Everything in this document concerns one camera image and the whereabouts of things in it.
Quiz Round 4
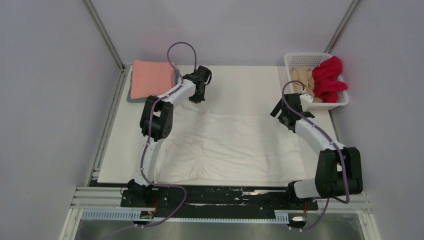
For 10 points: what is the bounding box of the beige t shirt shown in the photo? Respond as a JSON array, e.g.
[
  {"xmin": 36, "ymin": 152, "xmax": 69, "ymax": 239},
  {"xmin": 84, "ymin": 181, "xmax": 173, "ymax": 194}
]
[{"xmin": 289, "ymin": 66, "xmax": 323, "ymax": 103}]

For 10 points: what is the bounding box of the white slotted cable duct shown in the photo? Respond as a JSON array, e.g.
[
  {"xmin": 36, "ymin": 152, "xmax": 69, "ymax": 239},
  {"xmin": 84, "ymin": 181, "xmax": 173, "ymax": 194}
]
[{"xmin": 80, "ymin": 209, "xmax": 290, "ymax": 225}]

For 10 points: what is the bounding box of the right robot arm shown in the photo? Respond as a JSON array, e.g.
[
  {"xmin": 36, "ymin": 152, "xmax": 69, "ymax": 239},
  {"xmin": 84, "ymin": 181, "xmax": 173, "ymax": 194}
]
[{"xmin": 270, "ymin": 93, "xmax": 363, "ymax": 209}]

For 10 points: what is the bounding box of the folded pink t shirt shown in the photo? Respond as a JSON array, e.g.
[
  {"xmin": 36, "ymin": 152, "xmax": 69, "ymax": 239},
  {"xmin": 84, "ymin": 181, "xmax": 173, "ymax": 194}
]
[{"xmin": 127, "ymin": 60, "xmax": 176, "ymax": 101}]

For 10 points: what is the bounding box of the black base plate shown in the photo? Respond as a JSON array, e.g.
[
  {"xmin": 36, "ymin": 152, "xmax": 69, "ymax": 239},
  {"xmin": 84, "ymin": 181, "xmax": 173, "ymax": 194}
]
[{"xmin": 120, "ymin": 185, "xmax": 318, "ymax": 220}]

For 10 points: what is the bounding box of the white t shirt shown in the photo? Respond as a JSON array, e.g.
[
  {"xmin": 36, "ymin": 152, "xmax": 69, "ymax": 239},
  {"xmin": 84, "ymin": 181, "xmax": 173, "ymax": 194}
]
[{"xmin": 152, "ymin": 101, "xmax": 309, "ymax": 185}]

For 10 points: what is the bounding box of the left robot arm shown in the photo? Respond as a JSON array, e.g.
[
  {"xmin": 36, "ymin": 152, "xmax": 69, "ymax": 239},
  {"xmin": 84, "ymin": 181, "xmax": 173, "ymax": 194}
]
[{"xmin": 127, "ymin": 65, "xmax": 212, "ymax": 207}]

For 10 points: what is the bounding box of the white plastic laundry basket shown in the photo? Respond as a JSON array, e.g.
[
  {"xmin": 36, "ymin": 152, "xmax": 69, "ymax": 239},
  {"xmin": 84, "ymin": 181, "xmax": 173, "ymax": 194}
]
[{"xmin": 284, "ymin": 52, "xmax": 349, "ymax": 111}]

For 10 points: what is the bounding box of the red t shirt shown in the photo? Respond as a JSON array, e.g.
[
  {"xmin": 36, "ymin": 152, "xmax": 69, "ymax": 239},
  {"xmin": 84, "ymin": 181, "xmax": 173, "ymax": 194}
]
[{"xmin": 312, "ymin": 56, "xmax": 348, "ymax": 103}]

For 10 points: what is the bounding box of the folded grey-blue t shirt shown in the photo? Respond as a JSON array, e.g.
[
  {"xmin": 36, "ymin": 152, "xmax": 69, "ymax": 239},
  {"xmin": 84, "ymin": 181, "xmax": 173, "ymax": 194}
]
[{"xmin": 126, "ymin": 68, "xmax": 177, "ymax": 103}]

